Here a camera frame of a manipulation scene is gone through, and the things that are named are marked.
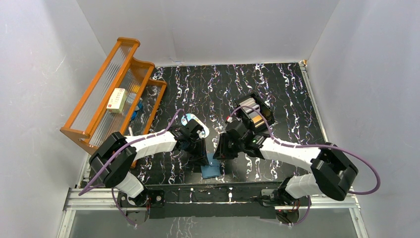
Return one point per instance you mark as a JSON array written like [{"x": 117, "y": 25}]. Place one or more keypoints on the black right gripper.
[{"x": 221, "y": 152}]

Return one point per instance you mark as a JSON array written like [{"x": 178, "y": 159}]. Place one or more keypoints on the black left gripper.
[{"x": 198, "y": 149}]

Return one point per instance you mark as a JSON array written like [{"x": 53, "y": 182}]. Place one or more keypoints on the blue leather card holder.
[{"x": 212, "y": 170}]

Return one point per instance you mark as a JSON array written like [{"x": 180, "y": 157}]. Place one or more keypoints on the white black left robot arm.
[{"x": 112, "y": 161}]

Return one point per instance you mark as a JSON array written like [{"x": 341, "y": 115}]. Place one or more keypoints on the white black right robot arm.
[{"x": 330, "y": 171}]

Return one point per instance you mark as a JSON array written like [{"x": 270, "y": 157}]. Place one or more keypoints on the stack of credit cards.
[{"x": 252, "y": 105}]

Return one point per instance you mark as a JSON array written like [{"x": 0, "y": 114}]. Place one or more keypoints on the black card storage box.
[{"x": 257, "y": 123}]

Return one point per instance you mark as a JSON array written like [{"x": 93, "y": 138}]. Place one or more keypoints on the blue oval blister package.
[{"x": 202, "y": 130}]

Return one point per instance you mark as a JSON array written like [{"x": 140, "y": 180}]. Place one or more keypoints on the blue item on shelf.
[{"x": 138, "y": 108}]

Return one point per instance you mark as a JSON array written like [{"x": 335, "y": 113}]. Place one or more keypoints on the white medicine box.
[{"x": 117, "y": 101}]

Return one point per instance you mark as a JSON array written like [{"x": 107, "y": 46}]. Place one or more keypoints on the orange wooden shelf rack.
[{"x": 90, "y": 123}]

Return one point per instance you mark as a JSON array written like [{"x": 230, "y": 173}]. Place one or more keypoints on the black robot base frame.
[{"x": 239, "y": 199}]

